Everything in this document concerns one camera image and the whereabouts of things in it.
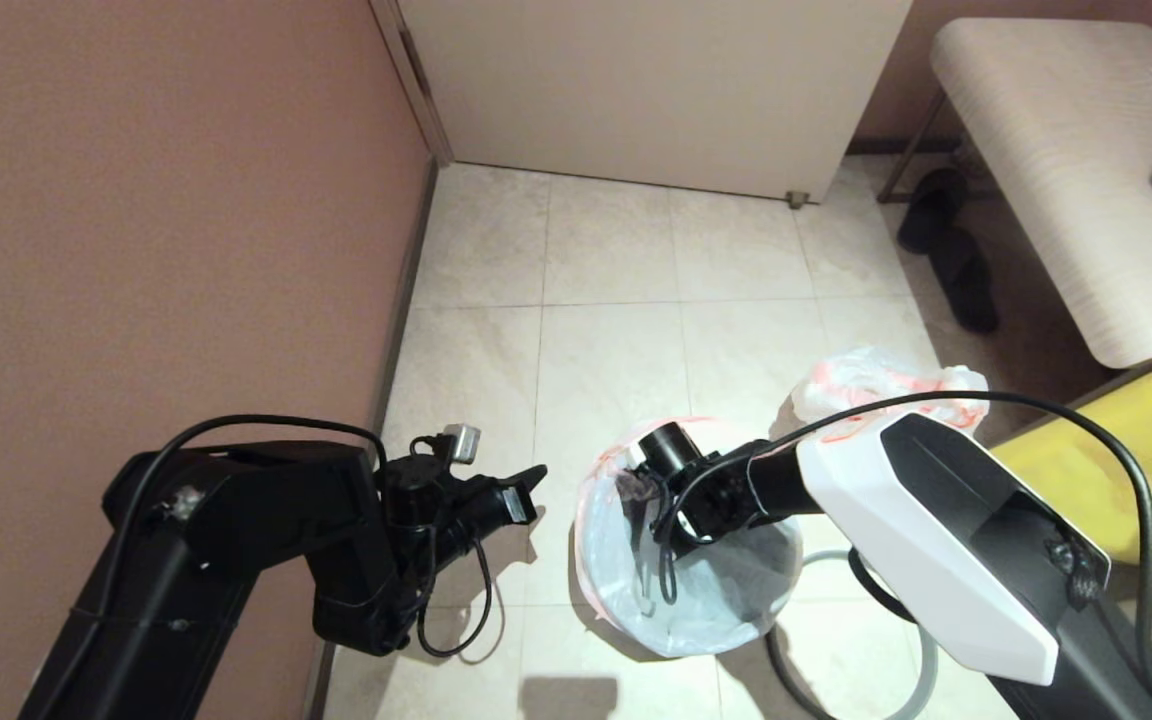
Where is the beige wood-grain table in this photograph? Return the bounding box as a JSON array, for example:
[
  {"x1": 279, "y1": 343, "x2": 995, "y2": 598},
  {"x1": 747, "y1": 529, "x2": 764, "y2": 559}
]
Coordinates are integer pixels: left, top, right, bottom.
[{"x1": 928, "y1": 17, "x2": 1152, "y2": 369}]

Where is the white red plastic bag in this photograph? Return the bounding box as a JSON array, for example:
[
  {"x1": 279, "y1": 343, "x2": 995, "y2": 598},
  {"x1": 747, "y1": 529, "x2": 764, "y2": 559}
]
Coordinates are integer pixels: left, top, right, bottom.
[{"x1": 791, "y1": 347, "x2": 990, "y2": 443}]

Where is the white red plastic bin liner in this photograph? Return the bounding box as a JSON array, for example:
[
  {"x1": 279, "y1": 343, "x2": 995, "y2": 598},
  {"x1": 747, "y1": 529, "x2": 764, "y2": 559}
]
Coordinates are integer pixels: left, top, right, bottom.
[{"x1": 573, "y1": 417, "x2": 805, "y2": 659}]

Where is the thin metal table leg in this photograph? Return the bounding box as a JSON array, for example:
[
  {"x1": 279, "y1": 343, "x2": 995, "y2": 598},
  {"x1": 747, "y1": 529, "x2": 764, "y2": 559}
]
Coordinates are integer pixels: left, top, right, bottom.
[{"x1": 876, "y1": 90, "x2": 947, "y2": 204}]

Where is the black slipper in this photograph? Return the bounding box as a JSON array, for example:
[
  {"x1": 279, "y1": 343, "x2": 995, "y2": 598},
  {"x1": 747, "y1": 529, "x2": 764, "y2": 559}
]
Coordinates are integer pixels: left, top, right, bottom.
[
  {"x1": 898, "y1": 166, "x2": 967, "y2": 255},
  {"x1": 928, "y1": 229, "x2": 999, "y2": 334}
]

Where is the dark door hinge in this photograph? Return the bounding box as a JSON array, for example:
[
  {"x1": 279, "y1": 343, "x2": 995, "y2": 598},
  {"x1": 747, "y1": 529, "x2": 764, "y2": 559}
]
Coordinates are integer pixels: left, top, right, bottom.
[{"x1": 404, "y1": 36, "x2": 435, "y2": 103}]

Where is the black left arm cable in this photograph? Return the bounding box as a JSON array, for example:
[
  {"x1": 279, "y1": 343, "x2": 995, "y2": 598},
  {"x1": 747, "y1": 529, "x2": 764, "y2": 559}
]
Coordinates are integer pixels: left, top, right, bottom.
[{"x1": 106, "y1": 414, "x2": 493, "y2": 659}]

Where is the grey bin retaining ring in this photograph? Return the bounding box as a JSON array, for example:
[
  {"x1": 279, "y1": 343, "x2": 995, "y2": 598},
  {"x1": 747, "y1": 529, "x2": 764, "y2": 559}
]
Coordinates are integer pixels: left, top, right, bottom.
[{"x1": 764, "y1": 548, "x2": 940, "y2": 720}]

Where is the beige door frame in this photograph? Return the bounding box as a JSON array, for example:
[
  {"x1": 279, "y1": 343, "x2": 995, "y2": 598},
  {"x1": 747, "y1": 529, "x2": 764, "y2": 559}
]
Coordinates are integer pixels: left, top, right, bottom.
[{"x1": 368, "y1": 0, "x2": 457, "y2": 169}]

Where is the black labelled arm cable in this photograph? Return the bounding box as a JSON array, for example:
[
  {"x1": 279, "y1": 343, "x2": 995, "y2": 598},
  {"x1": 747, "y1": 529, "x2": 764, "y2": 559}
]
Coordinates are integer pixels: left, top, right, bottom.
[{"x1": 651, "y1": 390, "x2": 1152, "y2": 720}]

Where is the white door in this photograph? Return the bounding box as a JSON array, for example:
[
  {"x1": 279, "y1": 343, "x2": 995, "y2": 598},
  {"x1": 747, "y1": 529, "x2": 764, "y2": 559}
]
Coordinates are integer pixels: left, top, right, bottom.
[{"x1": 396, "y1": 0, "x2": 912, "y2": 206}]

